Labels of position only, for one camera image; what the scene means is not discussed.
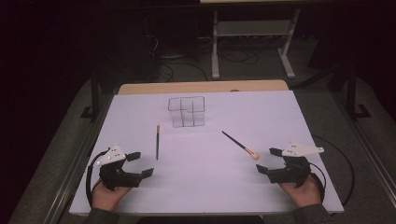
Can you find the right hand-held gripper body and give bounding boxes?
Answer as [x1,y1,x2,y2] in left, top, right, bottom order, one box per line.
[266,142,325,189]

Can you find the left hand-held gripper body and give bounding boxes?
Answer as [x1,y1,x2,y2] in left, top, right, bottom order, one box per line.
[95,143,144,191]

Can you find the round-headed black makeup brush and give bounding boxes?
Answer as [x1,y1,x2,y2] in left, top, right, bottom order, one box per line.
[221,130,261,161]

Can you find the clear acrylic organizer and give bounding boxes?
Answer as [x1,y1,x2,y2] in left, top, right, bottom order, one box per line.
[167,95,206,129]

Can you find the person's left hand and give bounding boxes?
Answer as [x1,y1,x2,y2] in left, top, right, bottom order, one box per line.
[91,178,134,213]

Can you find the person's right hand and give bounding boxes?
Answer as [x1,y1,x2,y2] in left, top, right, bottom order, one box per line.
[278,175,323,208]

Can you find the white table board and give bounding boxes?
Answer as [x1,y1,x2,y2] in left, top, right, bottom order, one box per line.
[68,90,345,217]

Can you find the black metal stand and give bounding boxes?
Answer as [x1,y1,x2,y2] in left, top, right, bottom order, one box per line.
[79,69,102,122]
[346,64,372,120]

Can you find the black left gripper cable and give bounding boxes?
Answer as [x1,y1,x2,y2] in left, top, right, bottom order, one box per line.
[85,148,110,208]

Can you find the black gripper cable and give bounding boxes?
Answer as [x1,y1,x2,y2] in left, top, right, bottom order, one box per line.
[85,148,110,208]
[309,134,356,206]

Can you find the metal floor rail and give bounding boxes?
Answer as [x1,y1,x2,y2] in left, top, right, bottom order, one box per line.
[331,92,396,200]
[41,92,113,224]

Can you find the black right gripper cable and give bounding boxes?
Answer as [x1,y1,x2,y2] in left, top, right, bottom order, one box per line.
[309,134,356,206]

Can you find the black floor cables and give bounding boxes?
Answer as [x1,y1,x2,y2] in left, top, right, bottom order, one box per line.
[144,34,260,83]

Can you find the white metal desk frame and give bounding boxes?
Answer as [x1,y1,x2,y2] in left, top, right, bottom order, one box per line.
[199,0,331,80]

